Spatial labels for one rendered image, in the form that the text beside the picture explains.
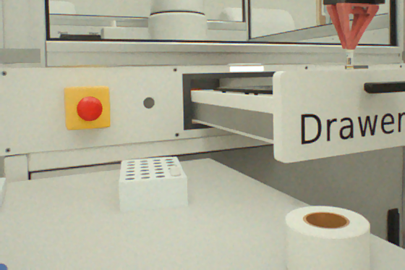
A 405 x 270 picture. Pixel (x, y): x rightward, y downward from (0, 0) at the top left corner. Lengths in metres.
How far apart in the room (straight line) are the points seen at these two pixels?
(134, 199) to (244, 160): 0.40
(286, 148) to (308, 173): 0.49
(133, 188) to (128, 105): 0.27
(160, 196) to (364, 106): 0.29
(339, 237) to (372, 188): 0.79
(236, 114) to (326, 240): 0.31
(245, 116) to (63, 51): 0.34
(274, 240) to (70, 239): 0.21
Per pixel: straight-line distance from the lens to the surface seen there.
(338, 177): 1.02
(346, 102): 0.52
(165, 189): 0.49
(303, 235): 0.32
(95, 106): 0.64
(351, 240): 0.33
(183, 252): 0.38
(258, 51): 0.83
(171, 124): 0.75
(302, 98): 0.47
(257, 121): 0.53
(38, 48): 0.71
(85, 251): 0.41
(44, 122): 0.71
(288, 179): 0.92
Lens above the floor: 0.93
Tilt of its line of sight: 3 degrees down
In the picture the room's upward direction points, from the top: 1 degrees counter-clockwise
